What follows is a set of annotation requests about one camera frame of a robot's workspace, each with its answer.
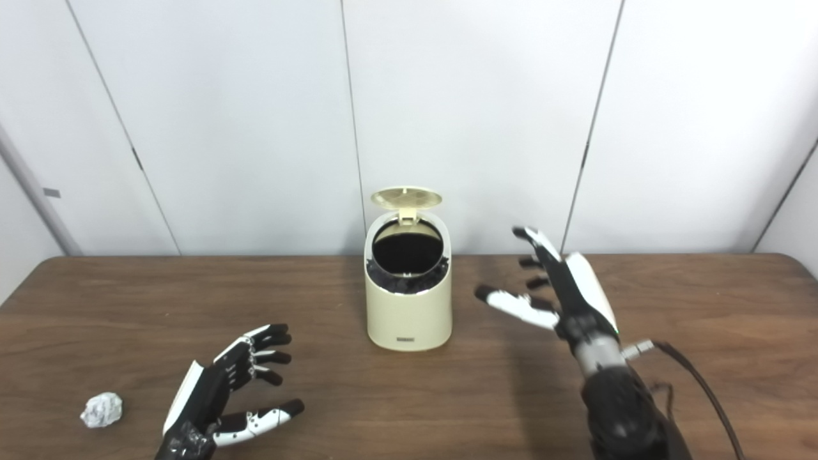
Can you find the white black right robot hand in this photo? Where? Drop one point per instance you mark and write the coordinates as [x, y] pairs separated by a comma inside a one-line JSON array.
[[585, 294]]

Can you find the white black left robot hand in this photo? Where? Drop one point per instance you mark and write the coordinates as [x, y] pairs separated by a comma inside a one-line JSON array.
[[201, 399]]

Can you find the white paper ball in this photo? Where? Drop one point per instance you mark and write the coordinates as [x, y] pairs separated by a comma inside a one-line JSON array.
[[101, 410]]

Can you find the cream-colored desktop trash bin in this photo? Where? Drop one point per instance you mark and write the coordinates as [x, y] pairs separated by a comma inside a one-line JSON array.
[[409, 319]]

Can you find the round cream bin lid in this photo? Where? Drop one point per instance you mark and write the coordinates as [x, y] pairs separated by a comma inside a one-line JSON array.
[[406, 197]]

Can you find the black bin liner bag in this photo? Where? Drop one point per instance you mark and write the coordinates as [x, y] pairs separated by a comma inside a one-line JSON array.
[[406, 255]]

